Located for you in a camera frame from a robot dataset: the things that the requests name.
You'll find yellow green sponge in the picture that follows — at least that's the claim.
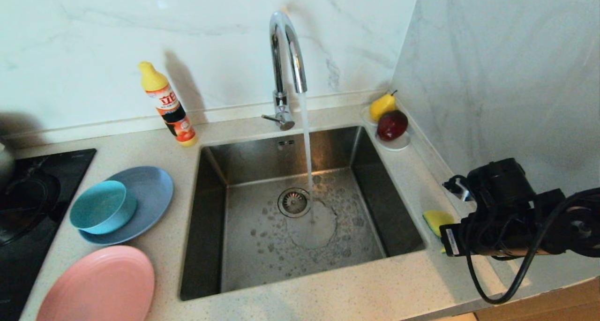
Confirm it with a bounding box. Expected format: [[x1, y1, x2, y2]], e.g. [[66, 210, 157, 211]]
[[422, 210, 456, 254]]

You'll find chrome gooseneck faucet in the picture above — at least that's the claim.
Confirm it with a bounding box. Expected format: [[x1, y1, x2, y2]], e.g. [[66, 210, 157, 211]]
[[262, 11, 308, 132]]

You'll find blue-grey plate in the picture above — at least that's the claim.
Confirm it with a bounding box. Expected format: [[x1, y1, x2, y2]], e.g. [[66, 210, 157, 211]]
[[78, 166, 174, 246]]

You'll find yellow-capped detergent bottle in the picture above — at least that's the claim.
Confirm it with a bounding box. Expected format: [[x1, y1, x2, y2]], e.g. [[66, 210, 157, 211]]
[[138, 61, 199, 148]]

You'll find teal bowl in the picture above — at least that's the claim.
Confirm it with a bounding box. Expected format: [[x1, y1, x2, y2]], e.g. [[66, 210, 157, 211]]
[[69, 180, 137, 235]]

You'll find stainless steel sink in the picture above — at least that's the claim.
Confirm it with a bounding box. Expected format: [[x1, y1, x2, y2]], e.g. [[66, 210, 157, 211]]
[[180, 126, 427, 300]]

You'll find small white dish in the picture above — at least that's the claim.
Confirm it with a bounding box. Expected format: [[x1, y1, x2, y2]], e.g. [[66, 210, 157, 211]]
[[360, 105, 412, 151]]

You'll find dark red apple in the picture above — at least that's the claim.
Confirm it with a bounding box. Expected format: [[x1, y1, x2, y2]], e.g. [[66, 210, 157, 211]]
[[376, 110, 408, 141]]

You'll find yellow pear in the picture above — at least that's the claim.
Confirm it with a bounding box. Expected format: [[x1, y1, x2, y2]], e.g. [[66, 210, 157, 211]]
[[369, 90, 398, 122]]

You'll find round metal drain strainer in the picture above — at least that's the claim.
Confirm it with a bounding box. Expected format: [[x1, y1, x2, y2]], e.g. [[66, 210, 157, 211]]
[[277, 187, 312, 218]]

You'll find running water stream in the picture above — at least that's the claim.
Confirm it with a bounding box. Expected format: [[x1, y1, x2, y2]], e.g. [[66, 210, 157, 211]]
[[299, 92, 316, 224]]

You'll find pink plate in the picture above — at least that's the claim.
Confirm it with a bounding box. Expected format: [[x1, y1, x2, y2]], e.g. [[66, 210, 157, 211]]
[[37, 245, 155, 321]]

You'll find black glass cooktop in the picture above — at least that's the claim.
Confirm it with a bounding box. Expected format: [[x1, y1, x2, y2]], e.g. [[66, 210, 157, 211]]
[[0, 149, 97, 321]]

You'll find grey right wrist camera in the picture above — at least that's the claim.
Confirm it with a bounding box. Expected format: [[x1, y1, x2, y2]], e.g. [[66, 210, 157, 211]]
[[442, 173, 474, 203]]

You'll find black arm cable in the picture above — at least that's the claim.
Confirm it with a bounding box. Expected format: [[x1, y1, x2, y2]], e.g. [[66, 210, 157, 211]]
[[464, 188, 600, 306]]

